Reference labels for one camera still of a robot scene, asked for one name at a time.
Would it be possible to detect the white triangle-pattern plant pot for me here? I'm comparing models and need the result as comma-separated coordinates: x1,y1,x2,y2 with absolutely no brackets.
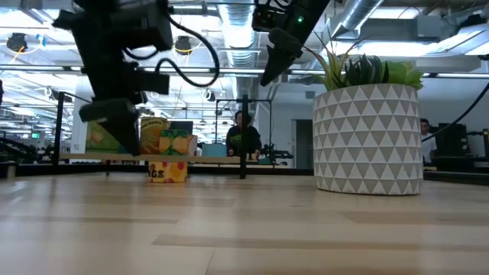
312,83,424,196

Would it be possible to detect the long linear ceiling lamp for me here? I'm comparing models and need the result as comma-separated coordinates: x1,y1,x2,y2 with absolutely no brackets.
0,64,325,76

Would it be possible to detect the short yellow pineapple rings can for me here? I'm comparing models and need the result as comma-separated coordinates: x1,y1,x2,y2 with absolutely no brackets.
147,160,189,184

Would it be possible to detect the dark background monitor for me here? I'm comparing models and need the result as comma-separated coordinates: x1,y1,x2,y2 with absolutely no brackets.
169,120,195,135

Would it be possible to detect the blue chair back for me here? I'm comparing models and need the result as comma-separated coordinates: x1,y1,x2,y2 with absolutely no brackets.
201,143,227,157

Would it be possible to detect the black ceiling device yellow cable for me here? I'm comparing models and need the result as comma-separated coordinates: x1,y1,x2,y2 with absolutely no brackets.
174,34,194,57
5,32,30,53

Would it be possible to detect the black cable to right arm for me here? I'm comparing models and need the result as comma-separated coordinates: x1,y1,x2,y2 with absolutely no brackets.
421,79,489,144

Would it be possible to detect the thin-leaved grassy air plant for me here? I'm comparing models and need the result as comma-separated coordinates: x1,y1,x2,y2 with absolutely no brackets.
303,36,370,92

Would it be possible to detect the silver slanted ventilation duct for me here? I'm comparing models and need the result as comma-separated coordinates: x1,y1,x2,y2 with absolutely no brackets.
330,0,386,39

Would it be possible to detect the dark green spiky succulent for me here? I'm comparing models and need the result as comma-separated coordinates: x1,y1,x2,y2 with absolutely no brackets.
343,53,390,87

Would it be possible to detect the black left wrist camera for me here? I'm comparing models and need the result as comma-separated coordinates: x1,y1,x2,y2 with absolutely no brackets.
131,71,171,95

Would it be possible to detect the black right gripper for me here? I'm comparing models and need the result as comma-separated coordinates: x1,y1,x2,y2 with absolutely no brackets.
261,0,332,87

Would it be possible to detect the light green rosette succulent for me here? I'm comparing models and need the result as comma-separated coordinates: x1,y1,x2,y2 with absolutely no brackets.
385,60,424,92

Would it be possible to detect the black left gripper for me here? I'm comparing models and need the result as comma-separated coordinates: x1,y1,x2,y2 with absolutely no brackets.
78,37,148,157

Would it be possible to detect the person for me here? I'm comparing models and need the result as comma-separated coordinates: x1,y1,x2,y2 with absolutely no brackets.
419,118,439,166
225,109,263,157

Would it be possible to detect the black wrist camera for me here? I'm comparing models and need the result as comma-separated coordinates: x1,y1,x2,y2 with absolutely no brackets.
251,0,287,34
131,71,171,95

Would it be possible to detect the silver ribbed ventilation duct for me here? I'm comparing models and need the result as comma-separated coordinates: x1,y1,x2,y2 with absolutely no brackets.
218,2,265,69

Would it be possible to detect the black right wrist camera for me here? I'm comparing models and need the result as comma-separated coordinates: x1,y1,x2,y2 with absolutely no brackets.
251,0,287,34

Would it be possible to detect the grey door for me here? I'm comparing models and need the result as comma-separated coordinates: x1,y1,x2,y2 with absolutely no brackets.
293,118,315,169

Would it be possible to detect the black desk equipment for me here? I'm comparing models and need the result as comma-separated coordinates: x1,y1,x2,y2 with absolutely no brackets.
435,121,489,171

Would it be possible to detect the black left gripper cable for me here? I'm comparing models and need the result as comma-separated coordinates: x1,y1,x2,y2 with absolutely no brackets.
121,15,222,89

